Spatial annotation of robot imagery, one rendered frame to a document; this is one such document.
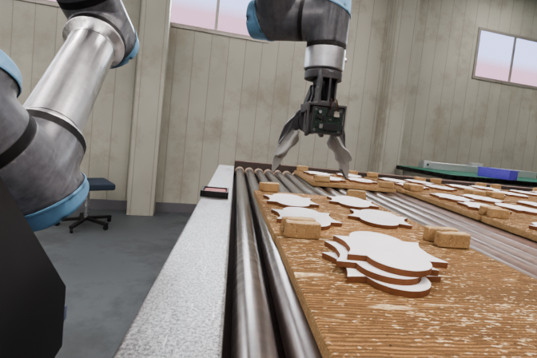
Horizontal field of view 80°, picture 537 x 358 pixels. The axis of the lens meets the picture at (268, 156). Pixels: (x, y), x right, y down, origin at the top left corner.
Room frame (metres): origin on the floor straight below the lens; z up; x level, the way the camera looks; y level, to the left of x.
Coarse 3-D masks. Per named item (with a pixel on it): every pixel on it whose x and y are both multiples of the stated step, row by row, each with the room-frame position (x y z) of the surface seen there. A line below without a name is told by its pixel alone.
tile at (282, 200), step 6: (270, 198) 0.79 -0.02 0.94; (276, 198) 0.79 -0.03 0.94; (282, 198) 0.80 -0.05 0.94; (288, 198) 0.81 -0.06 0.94; (294, 198) 0.82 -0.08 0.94; (300, 198) 0.83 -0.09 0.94; (306, 198) 0.84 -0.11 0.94; (270, 204) 0.76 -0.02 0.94; (276, 204) 0.76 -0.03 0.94; (282, 204) 0.74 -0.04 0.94; (288, 204) 0.74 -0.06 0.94; (294, 204) 0.75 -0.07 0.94; (300, 204) 0.75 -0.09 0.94; (306, 204) 0.76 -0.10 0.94; (312, 204) 0.77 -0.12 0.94
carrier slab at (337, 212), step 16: (256, 192) 0.90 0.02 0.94; (272, 192) 0.93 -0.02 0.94; (272, 208) 0.72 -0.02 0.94; (320, 208) 0.77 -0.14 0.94; (336, 208) 0.79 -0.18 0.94; (384, 208) 0.86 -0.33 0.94; (272, 224) 0.58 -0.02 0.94; (352, 224) 0.65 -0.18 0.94; (416, 224) 0.71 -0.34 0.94; (400, 240) 0.57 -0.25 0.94; (416, 240) 0.58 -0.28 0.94
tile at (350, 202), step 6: (330, 198) 0.90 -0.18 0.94; (336, 198) 0.88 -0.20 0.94; (342, 198) 0.89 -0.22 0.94; (348, 198) 0.90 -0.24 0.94; (354, 198) 0.91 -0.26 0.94; (336, 204) 0.84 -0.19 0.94; (342, 204) 0.82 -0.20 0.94; (348, 204) 0.82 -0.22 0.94; (354, 204) 0.83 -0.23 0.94; (360, 204) 0.84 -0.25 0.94; (366, 204) 0.84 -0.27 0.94
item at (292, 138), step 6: (294, 132) 0.62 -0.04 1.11; (288, 138) 0.63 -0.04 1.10; (294, 138) 0.61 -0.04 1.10; (282, 144) 0.62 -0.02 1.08; (288, 144) 0.59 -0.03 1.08; (294, 144) 0.63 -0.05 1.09; (276, 150) 0.62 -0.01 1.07; (282, 150) 0.60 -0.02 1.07; (276, 156) 0.62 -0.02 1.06; (282, 156) 0.63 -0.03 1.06; (276, 162) 0.62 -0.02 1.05; (276, 168) 0.62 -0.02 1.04
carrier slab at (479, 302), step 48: (288, 240) 0.50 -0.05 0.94; (336, 288) 0.35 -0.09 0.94; (432, 288) 0.37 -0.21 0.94; (480, 288) 0.39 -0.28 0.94; (528, 288) 0.40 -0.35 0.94; (336, 336) 0.26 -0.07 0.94; (384, 336) 0.27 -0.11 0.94; (432, 336) 0.27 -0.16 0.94; (480, 336) 0.28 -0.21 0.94; (528, 336) 0.29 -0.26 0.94
